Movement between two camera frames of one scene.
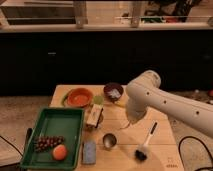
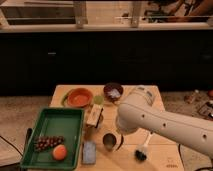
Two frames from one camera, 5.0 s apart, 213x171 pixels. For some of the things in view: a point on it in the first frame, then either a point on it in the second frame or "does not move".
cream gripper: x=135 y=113 -> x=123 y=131
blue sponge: x=89 y=153 does not move
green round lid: x=98 y=100 does not move
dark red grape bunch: x=46 y=143 does not move
